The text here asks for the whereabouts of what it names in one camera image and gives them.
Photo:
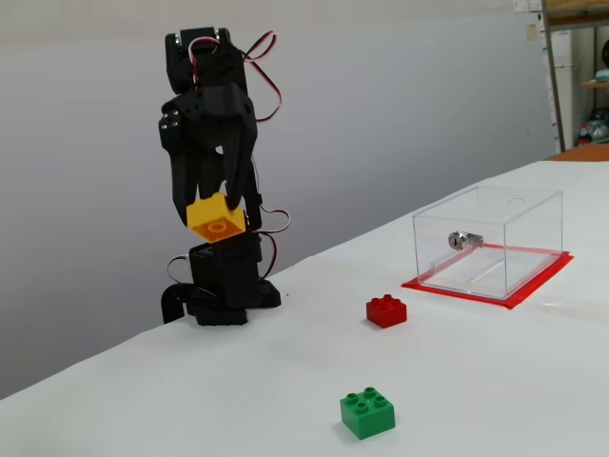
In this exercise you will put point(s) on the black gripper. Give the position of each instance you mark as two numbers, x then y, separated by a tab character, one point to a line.
206	125

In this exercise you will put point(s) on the yellow lego brick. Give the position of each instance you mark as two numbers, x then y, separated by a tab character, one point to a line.
216	219

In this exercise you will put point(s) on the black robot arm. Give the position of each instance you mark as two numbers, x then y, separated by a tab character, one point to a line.
228	271

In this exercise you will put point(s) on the red lego brick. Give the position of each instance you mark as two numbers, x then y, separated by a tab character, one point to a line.
385	311

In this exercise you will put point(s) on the silver box lock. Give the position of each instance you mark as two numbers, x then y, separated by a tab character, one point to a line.
460	240

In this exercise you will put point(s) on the transparent plastic box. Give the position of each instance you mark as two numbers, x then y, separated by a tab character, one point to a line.
457	271

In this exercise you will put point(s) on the green lego brick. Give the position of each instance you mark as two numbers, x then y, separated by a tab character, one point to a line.
368	416

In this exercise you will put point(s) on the black table clamp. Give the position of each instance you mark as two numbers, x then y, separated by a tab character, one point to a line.
170	300

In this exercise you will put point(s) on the red tape square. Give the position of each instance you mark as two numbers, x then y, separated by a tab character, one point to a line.
533	290

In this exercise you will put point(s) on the red capped bottle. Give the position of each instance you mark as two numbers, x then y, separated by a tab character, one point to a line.
583	135

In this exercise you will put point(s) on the orange brown tabletop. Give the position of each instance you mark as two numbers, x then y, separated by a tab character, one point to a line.
587	152

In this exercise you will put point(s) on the white refrigerator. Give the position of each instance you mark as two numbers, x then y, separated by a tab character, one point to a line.
578	81

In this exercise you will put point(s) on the wooden shelf board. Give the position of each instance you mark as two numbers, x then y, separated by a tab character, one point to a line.
597	84

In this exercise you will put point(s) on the teal round object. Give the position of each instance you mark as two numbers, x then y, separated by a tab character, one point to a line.
603	75

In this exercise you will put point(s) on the paper wall label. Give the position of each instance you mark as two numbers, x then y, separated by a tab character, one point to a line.
531	32

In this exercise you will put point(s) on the metal shelf post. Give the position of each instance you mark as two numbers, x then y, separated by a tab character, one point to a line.
554	71

